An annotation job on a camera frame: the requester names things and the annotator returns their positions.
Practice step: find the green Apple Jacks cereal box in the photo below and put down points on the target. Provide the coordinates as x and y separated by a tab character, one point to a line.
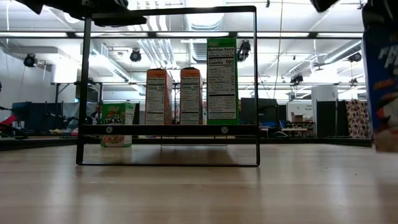
116	118
222	81

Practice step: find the black panel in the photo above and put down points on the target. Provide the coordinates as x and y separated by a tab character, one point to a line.
326	119

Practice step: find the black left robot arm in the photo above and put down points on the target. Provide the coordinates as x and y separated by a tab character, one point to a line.
62	6

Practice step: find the black metal table frame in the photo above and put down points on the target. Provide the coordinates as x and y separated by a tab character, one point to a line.
37	143

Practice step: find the blue Frosted Flakes cereal box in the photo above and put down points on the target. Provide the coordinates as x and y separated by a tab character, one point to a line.
382	93

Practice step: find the person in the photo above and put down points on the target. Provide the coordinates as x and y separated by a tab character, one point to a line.
97	114

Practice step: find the small cardboard box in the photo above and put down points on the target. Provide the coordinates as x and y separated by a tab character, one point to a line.
298	117

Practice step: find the orange Mini Wheats cereal box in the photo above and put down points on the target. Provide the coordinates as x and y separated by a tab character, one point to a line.
157	99
190	99

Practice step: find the dark blue partition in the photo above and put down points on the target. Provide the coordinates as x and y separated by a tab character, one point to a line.
37	116

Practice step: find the long light rail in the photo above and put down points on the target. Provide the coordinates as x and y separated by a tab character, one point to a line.
280	34

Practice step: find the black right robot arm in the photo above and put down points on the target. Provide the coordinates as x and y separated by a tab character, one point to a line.
323	3

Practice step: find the black round spotlight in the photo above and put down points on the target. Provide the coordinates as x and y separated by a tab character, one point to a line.
244	49
30	60
135	55
355	57
297	77

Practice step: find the patterned brown white curtain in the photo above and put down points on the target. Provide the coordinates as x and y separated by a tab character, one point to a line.
357	118

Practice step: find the white cabinet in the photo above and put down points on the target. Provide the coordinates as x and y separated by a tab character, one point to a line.
323	93

